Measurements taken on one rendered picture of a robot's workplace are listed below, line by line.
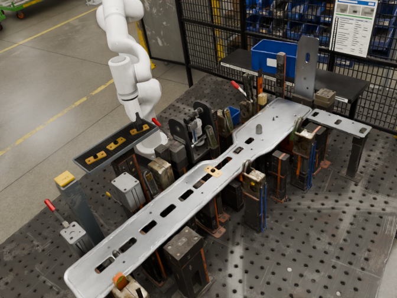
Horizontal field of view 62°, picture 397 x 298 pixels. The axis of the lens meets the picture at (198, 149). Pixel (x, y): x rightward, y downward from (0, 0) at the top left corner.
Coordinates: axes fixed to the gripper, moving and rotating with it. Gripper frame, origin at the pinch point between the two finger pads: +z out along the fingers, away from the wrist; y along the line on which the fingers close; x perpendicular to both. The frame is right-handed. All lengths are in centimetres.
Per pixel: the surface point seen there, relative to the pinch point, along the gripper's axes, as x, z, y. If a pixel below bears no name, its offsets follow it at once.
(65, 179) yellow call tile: -36.0, 2.6, 12.5
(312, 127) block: 78, 21, 27
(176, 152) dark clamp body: 10.2, 10.9, 14.5
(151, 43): 101, 81, -285
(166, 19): 116, 47, -254
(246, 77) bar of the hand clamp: 59, -2, -1
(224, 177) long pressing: 22.8, 18.6, 33.4
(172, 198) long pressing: -0.8, 18.6, 31.4
